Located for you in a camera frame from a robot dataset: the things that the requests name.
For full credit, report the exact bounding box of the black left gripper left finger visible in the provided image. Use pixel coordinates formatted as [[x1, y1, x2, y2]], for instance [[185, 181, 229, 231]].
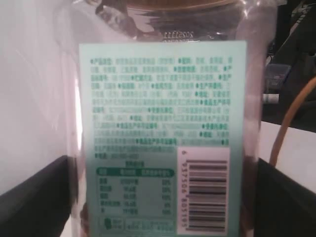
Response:
[[0, 156, 77, 237]]

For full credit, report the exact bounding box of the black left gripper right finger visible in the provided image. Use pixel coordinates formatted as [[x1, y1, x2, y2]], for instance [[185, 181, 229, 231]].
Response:
[[254, 159, 316, 237]]

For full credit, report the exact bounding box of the large brown paper bag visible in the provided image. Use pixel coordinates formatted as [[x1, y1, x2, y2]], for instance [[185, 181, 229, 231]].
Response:
[[269, 77, 316, 167]]

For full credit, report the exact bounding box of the nut jar with gold lid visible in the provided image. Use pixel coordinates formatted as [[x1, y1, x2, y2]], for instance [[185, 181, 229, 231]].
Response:
[[54, 0, 277, 237]]

